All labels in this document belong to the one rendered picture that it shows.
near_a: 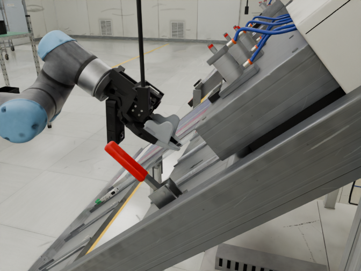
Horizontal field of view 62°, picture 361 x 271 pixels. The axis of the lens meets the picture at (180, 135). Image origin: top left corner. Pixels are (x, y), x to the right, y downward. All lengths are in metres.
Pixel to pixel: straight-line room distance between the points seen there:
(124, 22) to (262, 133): 9.89
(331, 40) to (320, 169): 0.10
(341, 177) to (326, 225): 0.77
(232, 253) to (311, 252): 0.23
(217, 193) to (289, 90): 0.12
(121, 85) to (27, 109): 0.18
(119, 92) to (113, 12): 9.68
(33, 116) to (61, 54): 0.16
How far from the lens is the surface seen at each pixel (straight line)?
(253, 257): 0.82
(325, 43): 0.27
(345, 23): 0.27
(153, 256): 0.39
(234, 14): 9.14
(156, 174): 1.20
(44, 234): 1.99
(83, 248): 0.59
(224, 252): 0.82
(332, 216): 1.09
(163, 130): 0.63
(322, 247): 0.97
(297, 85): 0.29
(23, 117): 0.57
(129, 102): 0.62
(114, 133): 0.69
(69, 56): 0.67
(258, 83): 0.29
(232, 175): 0.29
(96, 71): 0.65
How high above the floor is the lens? 1.25
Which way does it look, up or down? 25 degrees down
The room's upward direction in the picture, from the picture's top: straight up
